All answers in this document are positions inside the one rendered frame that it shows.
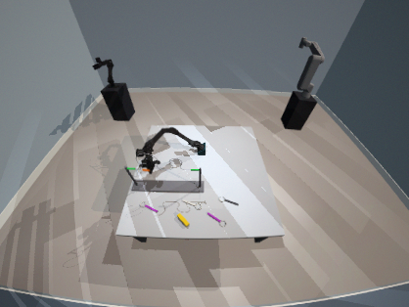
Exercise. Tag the yellow cube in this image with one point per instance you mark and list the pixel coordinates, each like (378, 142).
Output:
(181, 217)

